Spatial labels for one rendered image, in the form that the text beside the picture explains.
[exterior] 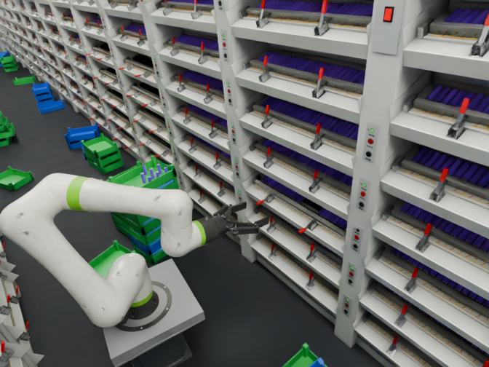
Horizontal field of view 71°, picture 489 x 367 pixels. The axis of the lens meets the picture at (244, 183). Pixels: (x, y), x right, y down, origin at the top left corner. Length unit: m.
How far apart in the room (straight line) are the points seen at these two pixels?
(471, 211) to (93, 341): 1.70
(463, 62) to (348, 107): 0.34
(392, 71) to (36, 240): 1.11
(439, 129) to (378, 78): 0.20
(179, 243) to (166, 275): 0.53
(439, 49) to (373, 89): 0.18
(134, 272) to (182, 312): 0.27
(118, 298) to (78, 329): 0.78
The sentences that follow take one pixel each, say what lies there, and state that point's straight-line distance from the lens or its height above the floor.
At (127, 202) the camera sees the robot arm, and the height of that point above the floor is 0.89.
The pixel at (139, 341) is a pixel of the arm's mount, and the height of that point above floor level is 0.34.
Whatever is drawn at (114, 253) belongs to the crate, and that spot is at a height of 0.00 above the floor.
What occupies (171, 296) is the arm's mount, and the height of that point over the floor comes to 0.33.
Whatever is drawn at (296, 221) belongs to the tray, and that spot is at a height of 0.53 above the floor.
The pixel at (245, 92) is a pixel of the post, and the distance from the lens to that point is 1.53.
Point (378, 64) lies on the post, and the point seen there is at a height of 1.25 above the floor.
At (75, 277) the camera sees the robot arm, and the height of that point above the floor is 0.70.
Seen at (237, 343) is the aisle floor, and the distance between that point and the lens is 1.78.
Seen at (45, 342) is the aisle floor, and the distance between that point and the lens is 2.11.
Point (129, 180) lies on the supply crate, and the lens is 2.08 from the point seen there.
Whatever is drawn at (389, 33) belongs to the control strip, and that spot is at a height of 1.33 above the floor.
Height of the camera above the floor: 1.51
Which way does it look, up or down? 34 degrees down
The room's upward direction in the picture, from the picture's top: 5 degrees counter-clockwise
